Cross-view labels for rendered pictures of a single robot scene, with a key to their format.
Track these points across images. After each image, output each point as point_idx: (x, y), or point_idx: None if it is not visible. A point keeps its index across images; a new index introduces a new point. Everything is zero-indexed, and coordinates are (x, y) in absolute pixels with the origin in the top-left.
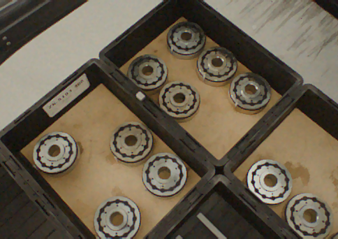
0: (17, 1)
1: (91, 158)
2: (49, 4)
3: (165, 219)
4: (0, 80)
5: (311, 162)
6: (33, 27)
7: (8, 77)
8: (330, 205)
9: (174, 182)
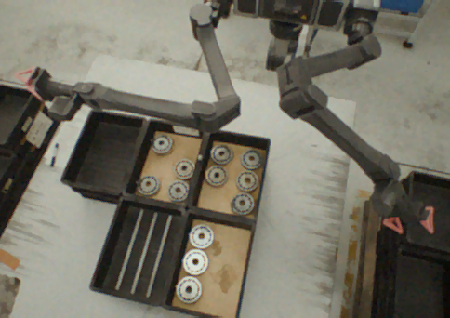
0: (120, 103)
1: (168, 159)
2: (126, 109)
3: (153, 199)
4: (190, 99)
5: (226, 252)
6: (122, 110)
7: (192, 101)
8: (209, 271)
9: (177, 196)
